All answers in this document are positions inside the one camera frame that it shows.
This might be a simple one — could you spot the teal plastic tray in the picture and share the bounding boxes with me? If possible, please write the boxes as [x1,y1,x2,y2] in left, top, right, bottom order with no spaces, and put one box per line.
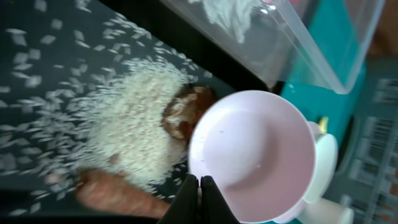
[273,0,368,224]

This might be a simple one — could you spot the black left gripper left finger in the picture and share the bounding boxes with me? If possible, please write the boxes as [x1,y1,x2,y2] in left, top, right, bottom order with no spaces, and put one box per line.
[158,174,198,224]

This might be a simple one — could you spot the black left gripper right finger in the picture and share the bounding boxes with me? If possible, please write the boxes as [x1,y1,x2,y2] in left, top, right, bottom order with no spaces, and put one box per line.
[200,175,239,224]

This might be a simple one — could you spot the white bowl with food scraps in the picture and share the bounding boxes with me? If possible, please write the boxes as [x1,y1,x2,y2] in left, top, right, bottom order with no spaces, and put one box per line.
[303,121,338,203]

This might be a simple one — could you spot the white plastic cup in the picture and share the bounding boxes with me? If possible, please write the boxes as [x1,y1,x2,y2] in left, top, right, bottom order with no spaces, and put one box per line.
[297,198,354,224]

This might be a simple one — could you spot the grey dishwasher rack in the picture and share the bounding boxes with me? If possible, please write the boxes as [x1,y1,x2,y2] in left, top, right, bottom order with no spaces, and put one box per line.
[324,55,397,223]

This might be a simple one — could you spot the yellow plastic spoon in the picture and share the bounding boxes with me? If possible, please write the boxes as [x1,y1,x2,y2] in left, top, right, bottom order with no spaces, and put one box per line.
[318,116,329,134]

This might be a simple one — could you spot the white rice pile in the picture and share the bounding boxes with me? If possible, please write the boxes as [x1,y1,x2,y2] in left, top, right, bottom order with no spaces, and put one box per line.
[0,0,215,215]

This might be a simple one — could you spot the brown sausage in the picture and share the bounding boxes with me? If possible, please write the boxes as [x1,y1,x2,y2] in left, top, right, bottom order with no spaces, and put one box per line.
[75,169,170,219]

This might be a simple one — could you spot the brown food scraps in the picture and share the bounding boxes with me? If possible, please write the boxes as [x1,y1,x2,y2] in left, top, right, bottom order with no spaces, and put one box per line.
[161,85,217,142]

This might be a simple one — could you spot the white napkin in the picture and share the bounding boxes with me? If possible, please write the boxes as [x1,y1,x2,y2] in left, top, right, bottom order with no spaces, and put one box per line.
[188,0,260,44]

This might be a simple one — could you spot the clear plastic bin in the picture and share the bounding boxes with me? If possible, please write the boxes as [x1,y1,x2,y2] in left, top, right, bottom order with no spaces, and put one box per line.
[160,0,386,95]

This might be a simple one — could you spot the pink bowl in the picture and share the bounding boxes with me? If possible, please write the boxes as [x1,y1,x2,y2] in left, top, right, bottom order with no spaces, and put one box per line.
[188,90,315,223]

